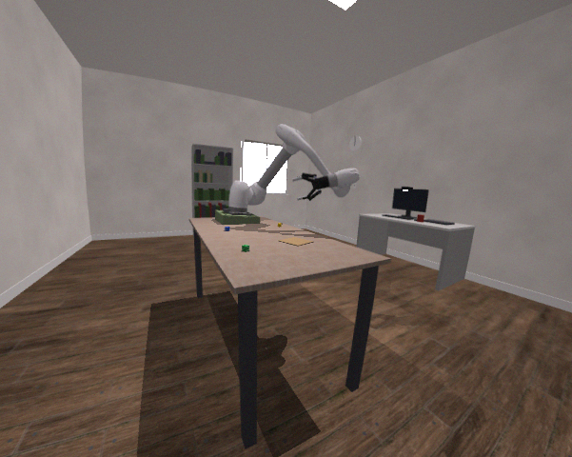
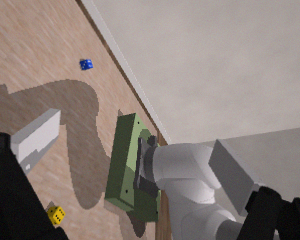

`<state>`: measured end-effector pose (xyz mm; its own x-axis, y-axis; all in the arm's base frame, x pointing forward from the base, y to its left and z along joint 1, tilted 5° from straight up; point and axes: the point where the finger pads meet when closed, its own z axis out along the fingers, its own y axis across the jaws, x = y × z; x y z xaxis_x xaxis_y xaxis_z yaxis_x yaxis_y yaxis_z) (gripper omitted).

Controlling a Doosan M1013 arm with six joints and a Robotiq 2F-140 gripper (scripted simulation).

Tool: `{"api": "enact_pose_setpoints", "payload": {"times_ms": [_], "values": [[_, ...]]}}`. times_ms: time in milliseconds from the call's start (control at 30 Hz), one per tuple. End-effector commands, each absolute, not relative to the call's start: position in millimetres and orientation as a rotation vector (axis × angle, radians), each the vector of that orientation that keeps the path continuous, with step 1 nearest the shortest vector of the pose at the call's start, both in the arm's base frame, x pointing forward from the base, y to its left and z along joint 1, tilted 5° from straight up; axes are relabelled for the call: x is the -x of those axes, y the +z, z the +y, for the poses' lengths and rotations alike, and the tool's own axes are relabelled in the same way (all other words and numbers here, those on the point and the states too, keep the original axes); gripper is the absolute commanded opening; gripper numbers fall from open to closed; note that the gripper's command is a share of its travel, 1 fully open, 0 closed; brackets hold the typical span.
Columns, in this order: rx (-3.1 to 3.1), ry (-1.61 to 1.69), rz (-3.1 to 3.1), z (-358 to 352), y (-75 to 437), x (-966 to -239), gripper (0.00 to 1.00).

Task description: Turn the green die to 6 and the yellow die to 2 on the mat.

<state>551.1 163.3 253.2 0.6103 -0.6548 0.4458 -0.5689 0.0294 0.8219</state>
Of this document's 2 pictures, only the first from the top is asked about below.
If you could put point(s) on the tan mat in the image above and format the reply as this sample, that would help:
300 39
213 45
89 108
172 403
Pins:
296 241

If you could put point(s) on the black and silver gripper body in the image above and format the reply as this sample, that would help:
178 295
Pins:
322 183

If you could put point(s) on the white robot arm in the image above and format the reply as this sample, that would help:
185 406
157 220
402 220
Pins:
241 194

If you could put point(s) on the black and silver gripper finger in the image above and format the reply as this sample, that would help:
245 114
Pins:
309 197
306 178

